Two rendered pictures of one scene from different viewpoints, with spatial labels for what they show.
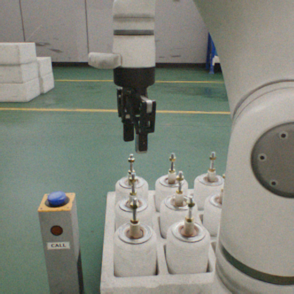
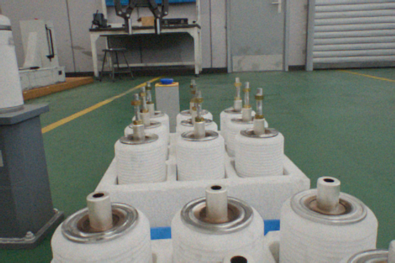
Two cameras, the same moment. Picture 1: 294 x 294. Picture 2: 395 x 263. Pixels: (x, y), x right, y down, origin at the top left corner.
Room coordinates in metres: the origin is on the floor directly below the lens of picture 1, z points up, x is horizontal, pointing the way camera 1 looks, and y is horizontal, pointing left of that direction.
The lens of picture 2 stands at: (0.69, -0.83, 0.42)
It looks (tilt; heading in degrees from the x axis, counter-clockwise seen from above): 13 degrees down; 91
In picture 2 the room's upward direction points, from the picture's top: 2 degrees counter-clockwise
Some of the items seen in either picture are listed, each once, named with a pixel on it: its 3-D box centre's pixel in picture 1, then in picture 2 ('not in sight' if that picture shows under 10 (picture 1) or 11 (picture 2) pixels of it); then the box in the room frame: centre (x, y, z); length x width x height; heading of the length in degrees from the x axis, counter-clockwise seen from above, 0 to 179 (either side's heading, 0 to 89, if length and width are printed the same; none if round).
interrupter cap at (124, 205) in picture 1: (133, 204); (194, 113); (0.66, 0.02, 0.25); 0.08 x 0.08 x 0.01
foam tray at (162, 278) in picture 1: (176, 252); (199, 187); (0.67, -0.10, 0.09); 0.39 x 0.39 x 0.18; 4
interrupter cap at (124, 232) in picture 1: (134, 233); (150, 115); (0.55, 0.01, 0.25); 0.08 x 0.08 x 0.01
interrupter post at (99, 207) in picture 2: not in sight; (99, 210); (0.58, -0.54, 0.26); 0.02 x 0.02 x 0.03
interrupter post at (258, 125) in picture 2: (211, 175); (258, 126); (0.80, -0.21, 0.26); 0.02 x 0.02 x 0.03
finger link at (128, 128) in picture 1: (128, 132); (157, 26); (0.58, 0.03, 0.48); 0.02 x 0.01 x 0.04; 113
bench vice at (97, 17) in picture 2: not in sight; (99, 20); (-0.78, 4.14, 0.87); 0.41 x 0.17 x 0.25; 86
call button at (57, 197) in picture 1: (57, 198); (166, 82); (0.58, 0.19, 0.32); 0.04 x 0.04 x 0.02
